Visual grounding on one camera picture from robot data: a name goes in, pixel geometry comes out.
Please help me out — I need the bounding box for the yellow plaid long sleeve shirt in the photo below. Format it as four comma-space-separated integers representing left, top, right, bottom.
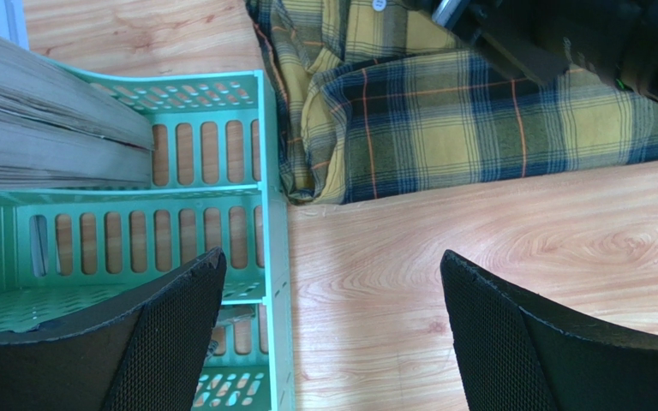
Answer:
246, 1, 658, 206

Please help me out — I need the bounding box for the book in file rack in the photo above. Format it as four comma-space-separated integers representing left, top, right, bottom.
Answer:
0, 36, 154, 189

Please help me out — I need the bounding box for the green plastic file rack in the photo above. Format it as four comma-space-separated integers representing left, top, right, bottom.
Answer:
0, 69, 296, 410

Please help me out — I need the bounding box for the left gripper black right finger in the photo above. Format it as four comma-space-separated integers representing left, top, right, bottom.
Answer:
440, 250, 658, 410

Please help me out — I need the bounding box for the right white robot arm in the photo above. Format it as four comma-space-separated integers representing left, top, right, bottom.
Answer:
429, 0, 658, 103

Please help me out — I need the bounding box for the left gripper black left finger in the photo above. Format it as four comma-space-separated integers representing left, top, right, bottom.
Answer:
0, 248, 227, 410

